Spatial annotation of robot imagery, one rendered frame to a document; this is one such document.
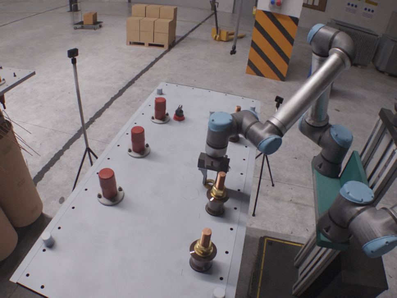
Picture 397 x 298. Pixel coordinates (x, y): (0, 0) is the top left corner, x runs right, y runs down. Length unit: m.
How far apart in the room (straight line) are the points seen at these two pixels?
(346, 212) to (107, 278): 0.98
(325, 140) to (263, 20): 4.60
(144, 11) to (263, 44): 3.45
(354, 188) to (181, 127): 1.00
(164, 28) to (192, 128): 5.80
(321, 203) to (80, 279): 1.18
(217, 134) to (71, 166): 2.71
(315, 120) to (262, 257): 1.24
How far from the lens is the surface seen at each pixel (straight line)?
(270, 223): 2.98
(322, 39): 1.29
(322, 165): 1.67
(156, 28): 7.33
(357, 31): 9.57
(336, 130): 1.60
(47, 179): 3.46
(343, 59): 1.21
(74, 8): 13.95
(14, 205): 2.60
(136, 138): 1.35
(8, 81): 2.09
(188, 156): 1.41
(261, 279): 2.24
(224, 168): 1.16
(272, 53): 6.13
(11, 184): 2.44
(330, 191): 1.60
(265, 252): 2.37
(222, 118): 1.03
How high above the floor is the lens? 2.26
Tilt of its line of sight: 38 degrees down
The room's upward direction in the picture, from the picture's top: 7 degrees clockwise
